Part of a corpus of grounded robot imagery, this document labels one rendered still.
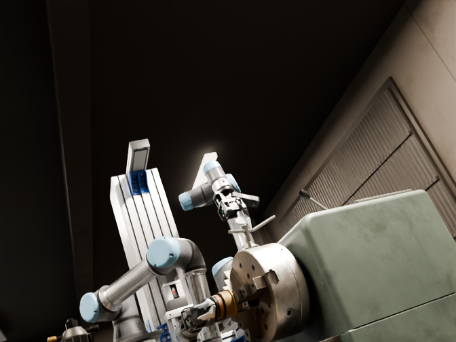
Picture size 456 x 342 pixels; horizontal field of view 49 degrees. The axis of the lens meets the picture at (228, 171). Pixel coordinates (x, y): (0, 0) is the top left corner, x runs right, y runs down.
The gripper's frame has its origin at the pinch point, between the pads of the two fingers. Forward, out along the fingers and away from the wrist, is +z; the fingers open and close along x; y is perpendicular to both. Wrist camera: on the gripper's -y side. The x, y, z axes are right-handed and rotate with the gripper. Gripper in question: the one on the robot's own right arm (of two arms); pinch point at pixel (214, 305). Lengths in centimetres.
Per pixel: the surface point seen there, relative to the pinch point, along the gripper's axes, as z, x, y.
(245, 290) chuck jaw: 5.7, 0.6, -9.6
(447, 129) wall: -100, 99, -267
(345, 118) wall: -203, 185, -276
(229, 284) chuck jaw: -5.5, 6.2, -9.7
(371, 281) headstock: 18, -10, -46
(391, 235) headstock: 17, 3, -63
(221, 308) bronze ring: 0.3, -1.7, -1.8
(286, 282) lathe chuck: 12.0, -1.9, -20.6
